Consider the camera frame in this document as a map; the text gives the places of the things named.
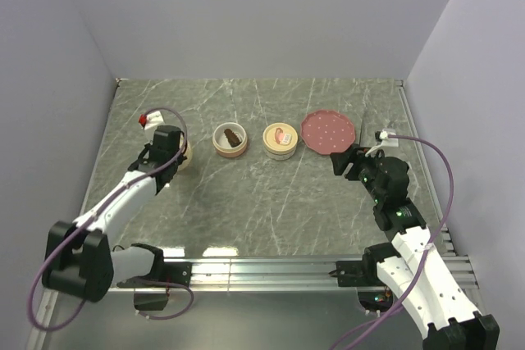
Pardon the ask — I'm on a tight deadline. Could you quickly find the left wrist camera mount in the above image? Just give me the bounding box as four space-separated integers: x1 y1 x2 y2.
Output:
139 111 165 143

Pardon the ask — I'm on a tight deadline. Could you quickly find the cream lid with label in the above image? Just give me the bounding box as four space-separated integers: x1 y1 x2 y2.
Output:
262 122 299 151

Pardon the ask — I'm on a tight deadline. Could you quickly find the brown ridged food piece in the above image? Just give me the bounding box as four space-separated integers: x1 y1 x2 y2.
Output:
223 128 242 148

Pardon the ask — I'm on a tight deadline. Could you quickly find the pink octagonal plate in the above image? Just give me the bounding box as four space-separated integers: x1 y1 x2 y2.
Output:
300 109 356 156

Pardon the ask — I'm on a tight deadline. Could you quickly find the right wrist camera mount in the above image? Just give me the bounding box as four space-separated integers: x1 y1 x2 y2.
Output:
365 129 399 157

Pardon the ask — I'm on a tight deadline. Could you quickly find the pink bowl white inside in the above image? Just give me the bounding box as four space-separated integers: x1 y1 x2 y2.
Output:
212 122 249 158

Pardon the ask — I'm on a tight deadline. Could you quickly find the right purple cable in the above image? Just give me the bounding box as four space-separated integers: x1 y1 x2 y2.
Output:
327 133 454 350

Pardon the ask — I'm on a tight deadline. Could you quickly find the aluminium front rail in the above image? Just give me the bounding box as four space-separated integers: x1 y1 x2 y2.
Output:
44 255 479 294

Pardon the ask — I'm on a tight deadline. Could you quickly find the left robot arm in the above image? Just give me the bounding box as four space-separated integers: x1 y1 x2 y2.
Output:
41 125 185 302

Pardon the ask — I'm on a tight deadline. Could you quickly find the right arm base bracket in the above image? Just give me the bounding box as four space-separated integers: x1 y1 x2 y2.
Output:
328 261 384 288

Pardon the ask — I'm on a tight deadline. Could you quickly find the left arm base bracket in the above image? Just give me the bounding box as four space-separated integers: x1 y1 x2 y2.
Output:
116 261 194 320

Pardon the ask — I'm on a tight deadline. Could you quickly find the steel bowl red band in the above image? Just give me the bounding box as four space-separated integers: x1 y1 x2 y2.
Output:
264 146 296 161

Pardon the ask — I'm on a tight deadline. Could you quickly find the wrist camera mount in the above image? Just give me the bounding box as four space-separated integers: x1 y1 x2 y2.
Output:
139 111 165 143
365 129 399 157

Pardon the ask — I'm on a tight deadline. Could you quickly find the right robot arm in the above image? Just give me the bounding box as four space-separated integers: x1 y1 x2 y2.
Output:
330 144 500 349

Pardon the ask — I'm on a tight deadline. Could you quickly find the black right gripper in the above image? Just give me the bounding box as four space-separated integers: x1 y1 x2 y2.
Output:
328 143 387 203

